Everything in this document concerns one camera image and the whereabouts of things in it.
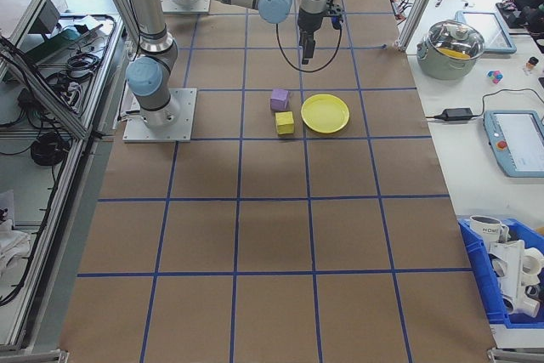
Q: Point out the white printed mug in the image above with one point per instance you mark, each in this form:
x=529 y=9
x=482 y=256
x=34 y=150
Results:
x=484 y=229

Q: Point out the black power strip with plugs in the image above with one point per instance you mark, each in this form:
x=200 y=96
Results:
x=68 y=89

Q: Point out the white square base plate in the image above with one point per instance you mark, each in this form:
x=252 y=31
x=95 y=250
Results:
x=185 y=125
x=202 y=8

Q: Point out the steel pot with lid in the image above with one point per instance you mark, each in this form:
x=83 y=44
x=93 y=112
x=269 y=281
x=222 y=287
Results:
x=446 y=61

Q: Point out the grey box device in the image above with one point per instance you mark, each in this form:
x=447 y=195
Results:
x=47 y=16

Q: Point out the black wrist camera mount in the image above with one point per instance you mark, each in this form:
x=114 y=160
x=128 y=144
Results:
x=336 y=14

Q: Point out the purple foam block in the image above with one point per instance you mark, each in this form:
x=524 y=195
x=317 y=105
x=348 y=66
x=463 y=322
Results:
x=279 y=100

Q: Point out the colourful small toy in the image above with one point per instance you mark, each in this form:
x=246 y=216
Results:
x=495 y=76

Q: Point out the white pipe fitting assembly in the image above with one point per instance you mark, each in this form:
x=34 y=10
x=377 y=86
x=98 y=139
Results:
x=512 y=265

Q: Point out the yellow foam block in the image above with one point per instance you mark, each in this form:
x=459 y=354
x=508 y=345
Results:
x=285 y=123

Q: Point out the white cloth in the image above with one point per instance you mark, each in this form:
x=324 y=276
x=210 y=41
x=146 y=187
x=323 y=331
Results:
x=13 y=246

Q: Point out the yellow plastic plate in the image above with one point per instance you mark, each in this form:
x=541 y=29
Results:
x=325 y=114

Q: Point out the small bottle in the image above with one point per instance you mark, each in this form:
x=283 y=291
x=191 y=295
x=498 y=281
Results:
x=530 y=66

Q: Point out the light blue teach pendant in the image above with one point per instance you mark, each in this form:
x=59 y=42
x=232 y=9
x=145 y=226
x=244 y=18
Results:
x=523 y=142
x=493 y=31

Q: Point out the aluminium profile post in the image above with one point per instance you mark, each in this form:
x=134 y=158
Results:
x=418 y=6

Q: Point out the blue plastic bin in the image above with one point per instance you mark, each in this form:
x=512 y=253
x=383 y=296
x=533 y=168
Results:
x=480 y=278

